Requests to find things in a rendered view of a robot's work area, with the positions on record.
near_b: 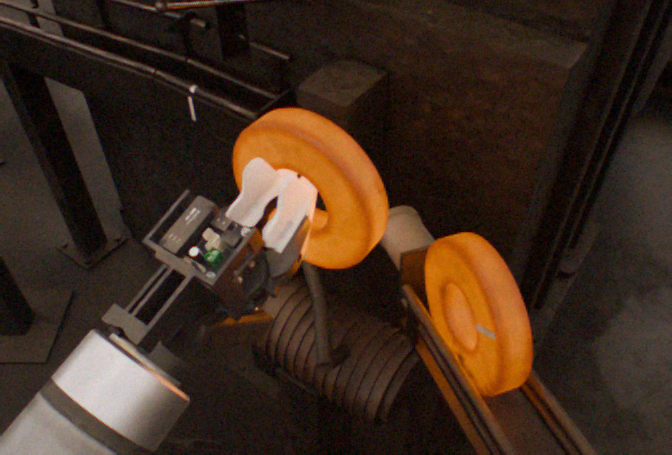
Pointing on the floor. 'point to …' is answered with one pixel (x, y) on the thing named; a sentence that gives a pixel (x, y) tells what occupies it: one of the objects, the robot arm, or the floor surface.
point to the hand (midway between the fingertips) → (305, 176)
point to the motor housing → (292, 406)
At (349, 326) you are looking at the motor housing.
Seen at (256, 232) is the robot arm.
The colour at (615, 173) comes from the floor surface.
